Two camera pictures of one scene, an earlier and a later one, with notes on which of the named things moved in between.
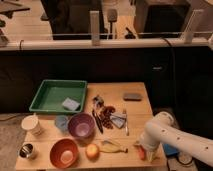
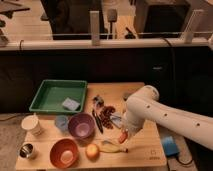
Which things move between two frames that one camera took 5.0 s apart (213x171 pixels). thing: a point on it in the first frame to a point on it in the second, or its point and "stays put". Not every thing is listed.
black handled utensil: [98, 122] stays put
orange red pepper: [142, 152] to [123, 137]
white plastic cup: [30, 124] stays put
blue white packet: [118, 118] stays put
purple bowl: [81, 125] stays put
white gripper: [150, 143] to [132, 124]
